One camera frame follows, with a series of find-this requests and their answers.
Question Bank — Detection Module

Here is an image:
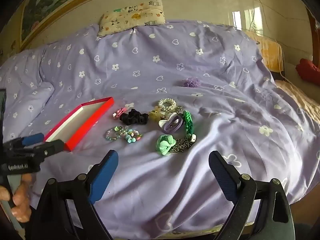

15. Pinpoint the colourful chunky bead bracelet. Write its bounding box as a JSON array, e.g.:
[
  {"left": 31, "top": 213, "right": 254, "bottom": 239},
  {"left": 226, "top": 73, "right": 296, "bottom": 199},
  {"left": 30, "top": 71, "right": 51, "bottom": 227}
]
[{"left": 120, "top": 127, "right": 143, "bottom": 144}]

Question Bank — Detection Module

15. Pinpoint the person's left hand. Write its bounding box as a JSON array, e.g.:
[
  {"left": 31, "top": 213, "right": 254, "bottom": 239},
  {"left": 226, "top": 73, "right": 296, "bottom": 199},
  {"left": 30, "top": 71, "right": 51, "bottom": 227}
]
[{"left": 0, "top": 174, "right": 33, "bottom": 223}]

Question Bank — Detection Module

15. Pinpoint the red cloth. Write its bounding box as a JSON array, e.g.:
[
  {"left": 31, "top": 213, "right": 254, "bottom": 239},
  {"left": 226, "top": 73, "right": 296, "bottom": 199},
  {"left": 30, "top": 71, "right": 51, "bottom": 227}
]
[{"left": 296, "top": 58, "right": 320, "bottom": 85}]

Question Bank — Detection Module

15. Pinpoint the yellow flower hair clip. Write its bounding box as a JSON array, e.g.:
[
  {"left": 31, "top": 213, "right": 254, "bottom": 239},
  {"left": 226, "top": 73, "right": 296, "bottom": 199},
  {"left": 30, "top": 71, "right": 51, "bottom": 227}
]
[{"left": 149, "top": 106, "right": 165, "bottom": 122}]

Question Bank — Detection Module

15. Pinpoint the purple flower scrunchie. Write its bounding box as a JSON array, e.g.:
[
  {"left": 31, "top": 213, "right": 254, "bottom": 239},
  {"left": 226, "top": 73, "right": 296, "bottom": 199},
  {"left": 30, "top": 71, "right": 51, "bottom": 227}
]
[{"left": 180, "top": 77, "right": 201, "bottom": 88}]

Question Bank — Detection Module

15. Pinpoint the light green hair tie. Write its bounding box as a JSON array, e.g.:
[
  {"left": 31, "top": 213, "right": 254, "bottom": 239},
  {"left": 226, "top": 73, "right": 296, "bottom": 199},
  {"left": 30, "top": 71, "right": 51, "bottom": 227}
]
[{"left": 155, "top": 134, "right": 177, "bottom": 155}]

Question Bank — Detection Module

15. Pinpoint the red cardboard box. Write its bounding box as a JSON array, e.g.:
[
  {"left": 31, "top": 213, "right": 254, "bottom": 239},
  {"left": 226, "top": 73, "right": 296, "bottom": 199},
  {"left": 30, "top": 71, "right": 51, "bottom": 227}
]
[{"left": 44, "top": 97, "right": 115, "bottom": 152}]

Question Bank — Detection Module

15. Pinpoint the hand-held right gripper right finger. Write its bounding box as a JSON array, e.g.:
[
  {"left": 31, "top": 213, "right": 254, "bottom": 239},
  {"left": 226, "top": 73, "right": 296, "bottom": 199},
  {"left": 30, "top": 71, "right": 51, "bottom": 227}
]
[{"left": 208, "top": 151, "right": 294, "bottom": 240}]

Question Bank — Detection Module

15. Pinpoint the clear bead bracelet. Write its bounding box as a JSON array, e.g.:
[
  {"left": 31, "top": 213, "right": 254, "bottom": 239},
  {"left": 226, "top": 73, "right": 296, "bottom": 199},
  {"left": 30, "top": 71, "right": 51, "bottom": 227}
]
[{"left": 104, "top": 126, "right": 125, "bottom": 141}]

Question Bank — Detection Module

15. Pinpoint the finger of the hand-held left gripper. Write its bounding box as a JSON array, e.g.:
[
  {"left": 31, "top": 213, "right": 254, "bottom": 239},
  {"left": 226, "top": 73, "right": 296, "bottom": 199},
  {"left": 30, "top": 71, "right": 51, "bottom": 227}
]
[
  {"left": 17, "top": 140, "right": 65, "bottom": 161},
  {"left": 4, "top": 133, "right": 45, "bottom": 153}
]

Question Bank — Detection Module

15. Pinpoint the thin wall cable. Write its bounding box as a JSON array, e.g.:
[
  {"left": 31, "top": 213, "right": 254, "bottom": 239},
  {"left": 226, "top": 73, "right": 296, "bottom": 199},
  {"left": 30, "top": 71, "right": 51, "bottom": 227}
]
[{"left": 252, "top": 0, "right": 270, "bottom": 36}]

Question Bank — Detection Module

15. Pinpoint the purple floral bedsheet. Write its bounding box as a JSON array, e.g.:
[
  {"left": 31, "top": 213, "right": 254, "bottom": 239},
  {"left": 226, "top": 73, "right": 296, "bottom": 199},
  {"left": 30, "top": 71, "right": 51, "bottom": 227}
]
[{"left": 0, "top": 19, "right": 320, "bottom": 233}]

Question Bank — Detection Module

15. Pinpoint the orange cloth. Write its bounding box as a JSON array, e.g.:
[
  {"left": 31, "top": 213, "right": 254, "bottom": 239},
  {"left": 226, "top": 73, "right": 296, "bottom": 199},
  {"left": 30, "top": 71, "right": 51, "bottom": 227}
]
[{"left": 246, "top": 31, "right": 284, "bottom": 72}]

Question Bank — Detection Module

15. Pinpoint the green fluffy scrunchie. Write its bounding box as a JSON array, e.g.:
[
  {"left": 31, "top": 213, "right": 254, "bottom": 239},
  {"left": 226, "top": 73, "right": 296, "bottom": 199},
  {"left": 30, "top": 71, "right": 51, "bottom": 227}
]
[{"left": 182, "top": 110, "right": 197, "bottom": 141}]

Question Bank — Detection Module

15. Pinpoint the pearl and gold hair clip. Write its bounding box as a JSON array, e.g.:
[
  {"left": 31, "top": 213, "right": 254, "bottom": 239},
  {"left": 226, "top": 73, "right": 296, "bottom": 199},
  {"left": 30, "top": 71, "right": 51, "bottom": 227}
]
[{"left": 157, "top": 98, "right": 177, "bottom": 112}]

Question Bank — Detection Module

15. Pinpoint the cream animal print pillow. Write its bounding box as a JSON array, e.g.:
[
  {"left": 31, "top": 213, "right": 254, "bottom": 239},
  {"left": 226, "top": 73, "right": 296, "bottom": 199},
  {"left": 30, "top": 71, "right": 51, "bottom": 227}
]
[{"left": 97, "top": 0, "right": 166, "bottom": 37}]

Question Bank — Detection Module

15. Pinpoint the black velvet scrunchie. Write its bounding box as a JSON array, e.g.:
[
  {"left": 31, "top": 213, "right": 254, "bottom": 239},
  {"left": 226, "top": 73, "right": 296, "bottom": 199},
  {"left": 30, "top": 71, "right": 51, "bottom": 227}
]
[{"left": 119, "top": 109, "right": 149, "bottom": 125}]

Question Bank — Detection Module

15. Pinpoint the white bow hair clip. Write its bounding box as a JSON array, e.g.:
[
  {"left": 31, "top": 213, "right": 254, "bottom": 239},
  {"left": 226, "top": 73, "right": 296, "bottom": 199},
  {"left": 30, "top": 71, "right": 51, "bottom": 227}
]
[{"left": 158, "top": 112, "right": 179, "bottom": 128}]

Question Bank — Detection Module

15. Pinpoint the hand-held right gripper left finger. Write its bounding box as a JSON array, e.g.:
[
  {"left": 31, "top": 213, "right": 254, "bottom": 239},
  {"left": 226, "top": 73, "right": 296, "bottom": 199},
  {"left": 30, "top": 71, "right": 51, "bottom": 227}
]
[{"left": 27, "top": 150, "right": 119, "bottom": 240}]

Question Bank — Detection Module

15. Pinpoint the pink hair clip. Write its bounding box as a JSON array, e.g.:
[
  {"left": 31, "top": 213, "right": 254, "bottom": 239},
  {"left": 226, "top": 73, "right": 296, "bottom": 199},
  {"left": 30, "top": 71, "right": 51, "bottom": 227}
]
[{"left": 112, "top": 107, "right": 128, "bottom": 119}]

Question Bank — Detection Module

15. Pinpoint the beige blanket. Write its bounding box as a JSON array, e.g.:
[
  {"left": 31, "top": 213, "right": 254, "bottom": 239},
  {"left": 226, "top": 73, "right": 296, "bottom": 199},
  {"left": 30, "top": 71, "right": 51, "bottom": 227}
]
[{"left": 275, "top": 80, "right": 320, "bottom": 130}]

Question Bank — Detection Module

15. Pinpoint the metal band wristwatch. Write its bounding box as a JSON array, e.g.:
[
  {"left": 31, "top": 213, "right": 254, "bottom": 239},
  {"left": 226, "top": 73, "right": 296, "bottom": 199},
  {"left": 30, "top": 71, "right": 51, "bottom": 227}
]
[{"left": 170, "top": 136, "right": 194, "bottom": 153}]

